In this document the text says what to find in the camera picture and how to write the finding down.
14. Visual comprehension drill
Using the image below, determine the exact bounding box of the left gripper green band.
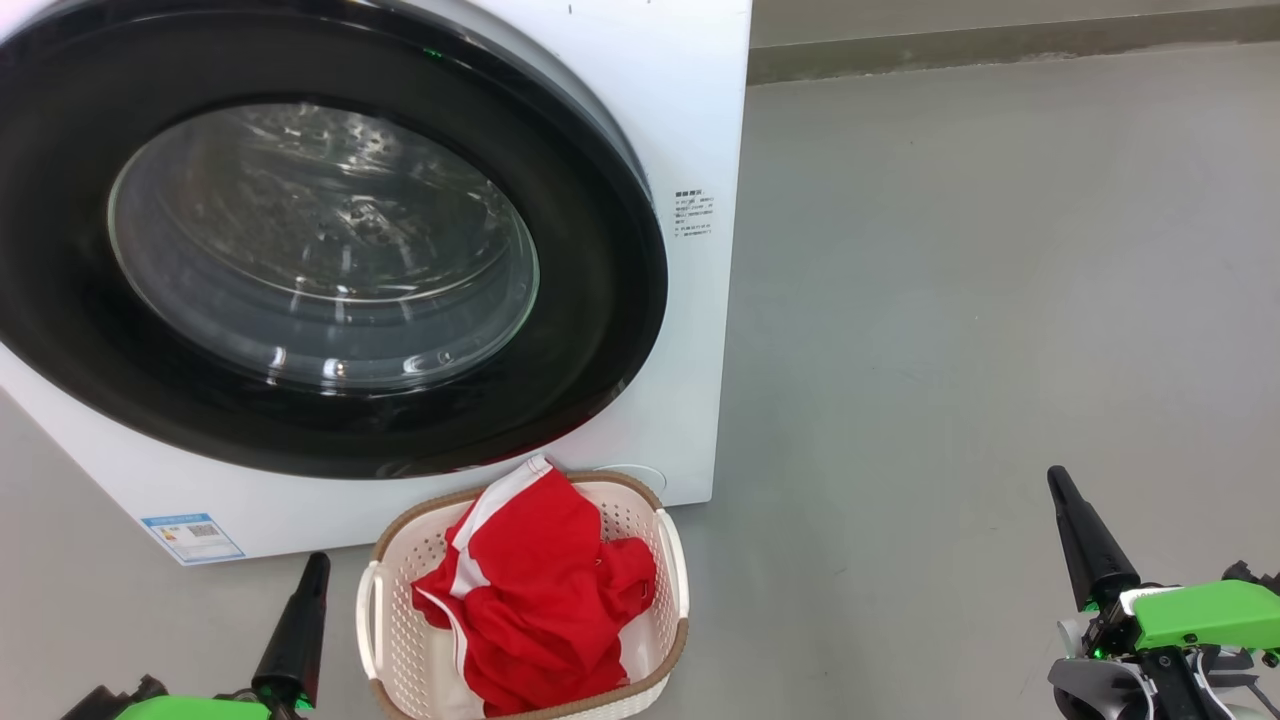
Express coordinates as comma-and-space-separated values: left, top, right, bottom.
115, 552, 331, 720

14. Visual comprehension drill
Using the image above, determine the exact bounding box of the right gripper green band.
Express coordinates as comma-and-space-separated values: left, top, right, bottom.
1047, 465, 1280, 661

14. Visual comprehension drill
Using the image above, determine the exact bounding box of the red garment with white trim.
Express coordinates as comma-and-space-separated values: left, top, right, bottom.
410, 455, 659, 717

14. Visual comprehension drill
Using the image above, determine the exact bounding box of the black round glass washer door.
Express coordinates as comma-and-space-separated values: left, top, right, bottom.
0, 0, 669, 479

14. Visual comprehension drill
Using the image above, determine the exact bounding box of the cream perforated laundry basket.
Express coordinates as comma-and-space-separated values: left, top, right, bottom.
356, 470, 691, 720

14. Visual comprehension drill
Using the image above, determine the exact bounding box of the white front-load washing machine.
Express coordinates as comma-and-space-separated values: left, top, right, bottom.
0, 0, 753, 566

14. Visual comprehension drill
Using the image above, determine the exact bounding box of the blue energy label sticker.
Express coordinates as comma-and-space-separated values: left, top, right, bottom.
140, 513, 246, 564

